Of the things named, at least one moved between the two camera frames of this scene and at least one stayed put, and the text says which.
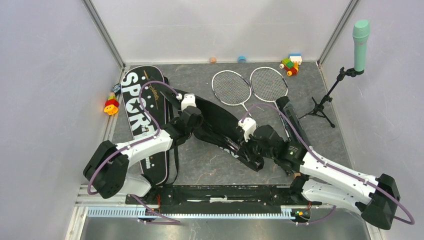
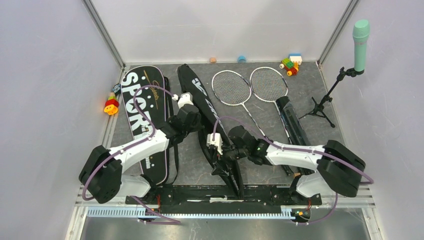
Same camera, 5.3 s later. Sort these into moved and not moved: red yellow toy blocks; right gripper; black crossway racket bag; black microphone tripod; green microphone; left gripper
Moved: black crossway racket bag; right gripper
Not moved: left gripper; red yellow toy blocks; black microphone tripod; green microphone
